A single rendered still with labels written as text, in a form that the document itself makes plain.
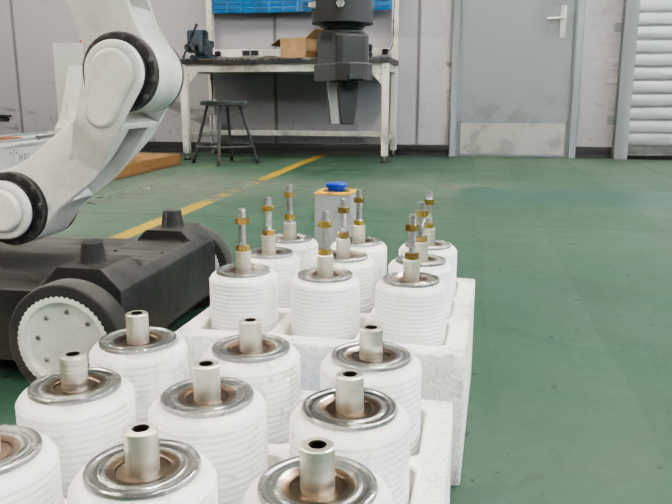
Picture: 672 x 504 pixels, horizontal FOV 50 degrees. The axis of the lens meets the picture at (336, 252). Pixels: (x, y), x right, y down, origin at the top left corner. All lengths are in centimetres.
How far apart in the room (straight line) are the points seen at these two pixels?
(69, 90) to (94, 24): 328
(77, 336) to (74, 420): 64
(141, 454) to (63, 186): 102
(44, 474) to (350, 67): 67
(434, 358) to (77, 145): 81
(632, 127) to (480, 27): 142
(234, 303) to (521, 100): 522
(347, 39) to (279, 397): 54
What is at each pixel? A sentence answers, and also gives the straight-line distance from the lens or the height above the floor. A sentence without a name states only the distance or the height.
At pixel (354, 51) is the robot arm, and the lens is 104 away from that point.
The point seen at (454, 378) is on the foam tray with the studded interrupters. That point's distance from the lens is 92.
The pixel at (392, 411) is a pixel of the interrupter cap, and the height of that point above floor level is 25.
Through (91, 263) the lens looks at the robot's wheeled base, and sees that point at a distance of 130.
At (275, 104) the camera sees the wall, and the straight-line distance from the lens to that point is 629.
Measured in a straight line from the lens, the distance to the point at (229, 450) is 58.
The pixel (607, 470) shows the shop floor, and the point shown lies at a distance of 108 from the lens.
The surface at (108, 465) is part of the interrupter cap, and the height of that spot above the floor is 25.
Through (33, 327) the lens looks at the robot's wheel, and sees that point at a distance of 129.
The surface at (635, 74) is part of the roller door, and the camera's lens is 613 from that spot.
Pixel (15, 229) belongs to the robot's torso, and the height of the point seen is 24.
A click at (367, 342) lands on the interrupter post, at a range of 67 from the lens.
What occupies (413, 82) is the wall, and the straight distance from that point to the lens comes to 609.
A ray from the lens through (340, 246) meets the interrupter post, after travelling 109.
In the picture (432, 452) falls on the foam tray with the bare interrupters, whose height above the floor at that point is 18.
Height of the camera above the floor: 49
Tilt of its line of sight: 12 degrees down
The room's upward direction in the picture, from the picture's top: straight up
